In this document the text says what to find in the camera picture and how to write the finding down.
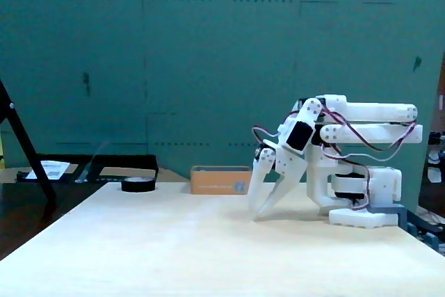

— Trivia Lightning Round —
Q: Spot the red white servo cable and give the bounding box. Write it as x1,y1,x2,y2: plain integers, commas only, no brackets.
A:
321,146,371,211
251,125,281,145
314,106,419,152

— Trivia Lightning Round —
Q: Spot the orange rectangular box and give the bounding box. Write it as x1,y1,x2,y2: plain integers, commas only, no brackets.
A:
190,165,252,195

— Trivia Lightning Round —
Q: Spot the printed white paper sheet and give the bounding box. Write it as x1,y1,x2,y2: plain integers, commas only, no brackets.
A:
26,160,69,180

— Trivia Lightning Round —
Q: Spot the black tape roll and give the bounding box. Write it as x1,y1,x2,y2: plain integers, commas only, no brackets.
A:
120,177,156,193

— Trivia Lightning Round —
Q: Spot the grey table clamp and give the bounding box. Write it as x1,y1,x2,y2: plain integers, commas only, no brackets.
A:
366,204,418,237

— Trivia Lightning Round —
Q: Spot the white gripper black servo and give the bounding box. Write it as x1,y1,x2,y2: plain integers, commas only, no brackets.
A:
248,118,316,220

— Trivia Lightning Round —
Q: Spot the black tray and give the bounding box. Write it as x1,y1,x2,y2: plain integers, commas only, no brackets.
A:
15,153,159,184

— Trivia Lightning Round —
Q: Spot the black slanted stand leg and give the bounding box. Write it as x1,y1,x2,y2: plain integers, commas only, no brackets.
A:
0,79,58,204

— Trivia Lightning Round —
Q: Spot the white background equipment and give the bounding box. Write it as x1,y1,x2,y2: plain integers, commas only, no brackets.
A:
426,131,445,184

